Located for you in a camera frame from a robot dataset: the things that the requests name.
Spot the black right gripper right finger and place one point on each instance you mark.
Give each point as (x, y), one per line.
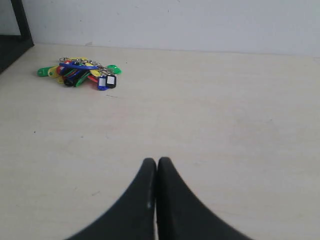
(180, 215)

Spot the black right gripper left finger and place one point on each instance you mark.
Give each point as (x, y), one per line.
(131, 217)

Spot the colourful key tag bunch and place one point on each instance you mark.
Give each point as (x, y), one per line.
(74, 71)

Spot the black two-tier metal rack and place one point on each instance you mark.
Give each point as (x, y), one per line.
(15, 33)

